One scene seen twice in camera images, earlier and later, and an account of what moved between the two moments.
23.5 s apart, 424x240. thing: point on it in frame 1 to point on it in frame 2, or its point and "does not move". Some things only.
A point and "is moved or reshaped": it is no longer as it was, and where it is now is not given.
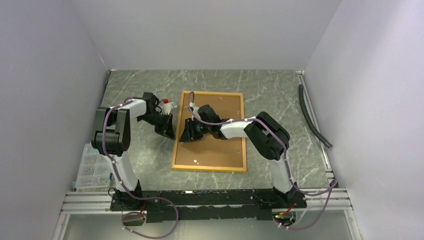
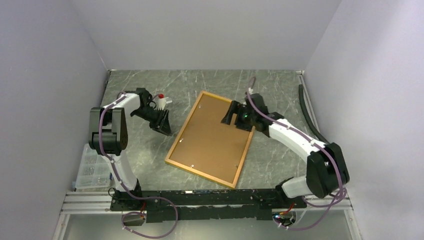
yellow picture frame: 229,169 to 168,161
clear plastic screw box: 94,173 does not move
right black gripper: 186,135 to 236,108
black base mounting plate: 207,205 does not move
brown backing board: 209,150 is moved or reshaped
